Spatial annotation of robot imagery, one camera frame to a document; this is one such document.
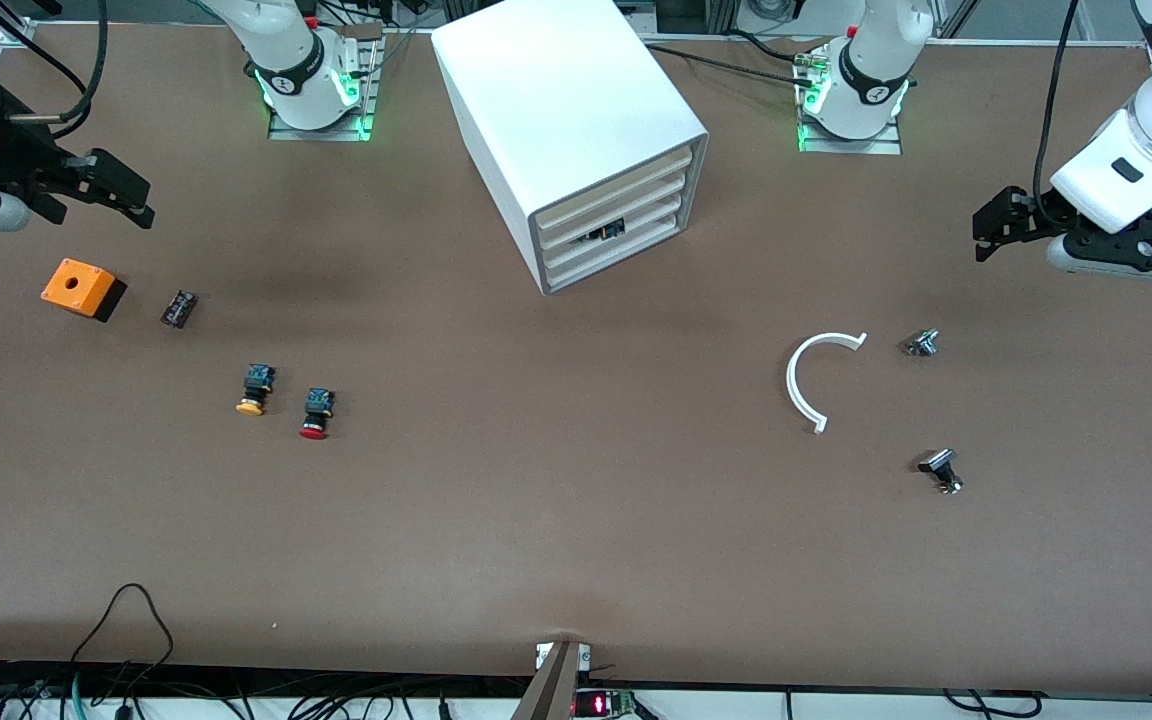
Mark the black silver key switch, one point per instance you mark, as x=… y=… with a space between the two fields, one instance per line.
x=939 y=468

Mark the small black terminal block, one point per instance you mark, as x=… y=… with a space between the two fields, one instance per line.
x=179 y=308

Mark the yellow push button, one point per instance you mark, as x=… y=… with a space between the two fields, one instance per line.
x=254 y=392

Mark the orange button enclosure box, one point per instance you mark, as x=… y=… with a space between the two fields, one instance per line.
x=76 y=285

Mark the white curved plastic arc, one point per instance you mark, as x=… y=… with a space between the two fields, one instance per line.
x=792 y=385

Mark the red LED display module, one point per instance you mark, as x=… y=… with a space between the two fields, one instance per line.
x=601 y=704

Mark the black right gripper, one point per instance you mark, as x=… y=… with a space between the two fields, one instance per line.
x=8 y=148

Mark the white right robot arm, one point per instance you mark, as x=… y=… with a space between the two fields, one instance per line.
x=286 y=40

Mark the aluminium frame corner profile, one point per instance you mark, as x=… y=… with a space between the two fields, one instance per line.
x=14 y=35

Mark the white mounting bracket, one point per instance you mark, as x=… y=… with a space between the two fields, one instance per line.
x=543 y=655

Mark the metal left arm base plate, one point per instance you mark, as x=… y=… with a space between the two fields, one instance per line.
x=876 y=146

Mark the grey camera mount beam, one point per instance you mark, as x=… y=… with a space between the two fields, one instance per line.
x=551 y=690

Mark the red push button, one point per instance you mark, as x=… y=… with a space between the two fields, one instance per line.
x=314 y=430

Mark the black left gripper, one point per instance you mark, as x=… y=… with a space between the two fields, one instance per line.
x=1038 y=212

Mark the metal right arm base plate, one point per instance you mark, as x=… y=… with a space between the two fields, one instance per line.
x=336 y=133

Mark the small silver knob switch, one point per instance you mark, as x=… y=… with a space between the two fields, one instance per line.
x=923 y=343

